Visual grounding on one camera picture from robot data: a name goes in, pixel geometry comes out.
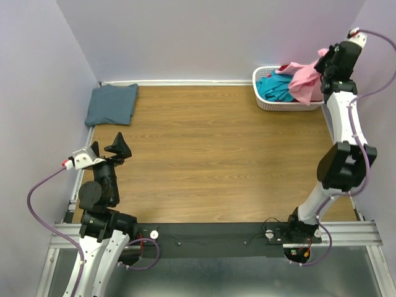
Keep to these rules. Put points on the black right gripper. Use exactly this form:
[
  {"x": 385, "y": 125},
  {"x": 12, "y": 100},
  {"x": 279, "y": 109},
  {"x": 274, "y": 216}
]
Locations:
[{"x": 331, "y": 51}]

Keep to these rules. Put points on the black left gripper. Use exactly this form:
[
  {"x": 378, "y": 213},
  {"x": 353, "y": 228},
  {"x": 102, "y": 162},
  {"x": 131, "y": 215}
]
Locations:
[{"x": 121, "y": 148}]

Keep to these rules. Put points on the pink t shirt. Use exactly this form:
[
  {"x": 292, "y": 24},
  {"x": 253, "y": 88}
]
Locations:
[{"x": 304, "y": 82}]

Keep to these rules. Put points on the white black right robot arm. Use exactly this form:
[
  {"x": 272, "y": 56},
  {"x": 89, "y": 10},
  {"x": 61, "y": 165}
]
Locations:
[{"x": 345, "y": 166}]

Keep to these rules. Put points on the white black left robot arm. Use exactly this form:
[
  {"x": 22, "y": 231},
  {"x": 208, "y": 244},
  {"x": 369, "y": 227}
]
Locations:
[{"x": 104, "y": 231}]

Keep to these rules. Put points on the folded grey-blue t shirt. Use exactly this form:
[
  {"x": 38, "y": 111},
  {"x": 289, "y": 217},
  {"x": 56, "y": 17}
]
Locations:
[{"x": 111, "y": 104}]

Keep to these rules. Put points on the turquoise t shirt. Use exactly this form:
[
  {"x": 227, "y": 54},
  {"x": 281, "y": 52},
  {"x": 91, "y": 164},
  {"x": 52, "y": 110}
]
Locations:
[{"x": 274, "y": 88}]

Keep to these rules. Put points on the white plastic laundry basket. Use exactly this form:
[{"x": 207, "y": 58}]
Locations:
[{"x": 264, "y": 71}]

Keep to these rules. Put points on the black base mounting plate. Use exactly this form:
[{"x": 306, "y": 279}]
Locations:
[{"x": 219, "y": 240}]

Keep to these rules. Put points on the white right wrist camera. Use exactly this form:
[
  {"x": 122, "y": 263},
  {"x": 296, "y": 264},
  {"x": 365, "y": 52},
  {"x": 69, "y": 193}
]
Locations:
[{"x": 357, "y": 37}]

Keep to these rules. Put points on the aluminium frame rail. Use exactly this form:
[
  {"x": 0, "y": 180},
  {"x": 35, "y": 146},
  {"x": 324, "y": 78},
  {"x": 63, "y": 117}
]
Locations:
[{"x": 346, "y": 261}]

